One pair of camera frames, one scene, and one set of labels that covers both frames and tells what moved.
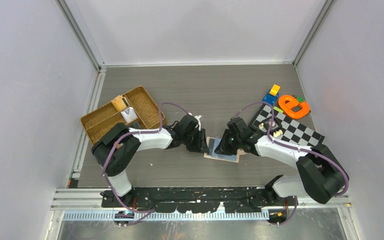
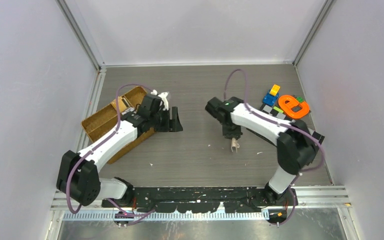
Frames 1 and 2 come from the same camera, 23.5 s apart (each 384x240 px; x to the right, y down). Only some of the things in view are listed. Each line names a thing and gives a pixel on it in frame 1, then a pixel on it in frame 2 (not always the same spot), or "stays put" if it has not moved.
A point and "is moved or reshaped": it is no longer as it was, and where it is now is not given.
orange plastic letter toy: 292,107 stays put
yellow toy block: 275,90 stays put
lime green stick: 278,109 stays put
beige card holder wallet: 213,143 is moved or reshaped
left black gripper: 201,145 → 171,125
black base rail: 198,201 stays put
